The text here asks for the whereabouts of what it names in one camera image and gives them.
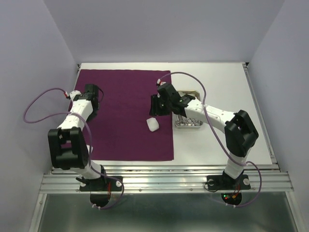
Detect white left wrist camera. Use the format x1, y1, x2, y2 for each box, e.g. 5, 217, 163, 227
64, 90, 81, 101

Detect purple cloth mat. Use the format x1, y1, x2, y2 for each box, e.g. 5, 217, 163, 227
75, 70, 174, 161

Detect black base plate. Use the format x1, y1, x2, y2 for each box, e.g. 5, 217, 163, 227
204, 173, 252, 207
76, 176, 124, 210

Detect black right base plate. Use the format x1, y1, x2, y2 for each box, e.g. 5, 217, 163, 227
204, 173, 252, 207

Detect aluminium right side rail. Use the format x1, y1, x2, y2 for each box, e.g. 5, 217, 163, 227
242, 63, 281, 172

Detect aluminium front rail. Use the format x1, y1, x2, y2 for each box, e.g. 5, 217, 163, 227
39, 164, 294, 194

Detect steel forceps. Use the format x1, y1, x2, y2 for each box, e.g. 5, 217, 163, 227
192, 119, 200, 126
175, 115, 184, 126

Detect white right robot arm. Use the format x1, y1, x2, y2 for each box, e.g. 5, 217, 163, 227
150, 81, 259, 189

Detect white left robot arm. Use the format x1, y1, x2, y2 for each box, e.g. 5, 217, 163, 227
48, 84, 108, 190

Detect curved forceps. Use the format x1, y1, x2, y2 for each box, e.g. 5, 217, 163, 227
182, 116, 195, 126

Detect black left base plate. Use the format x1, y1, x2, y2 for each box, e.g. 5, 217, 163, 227
76, 176, 124, 210

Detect stainless steel tray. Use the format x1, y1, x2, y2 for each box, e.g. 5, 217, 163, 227
172, 90, 203, 130

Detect aluminium rail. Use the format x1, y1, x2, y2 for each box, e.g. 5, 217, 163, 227
242, 63, 281, 172
39, 164, 294, 194

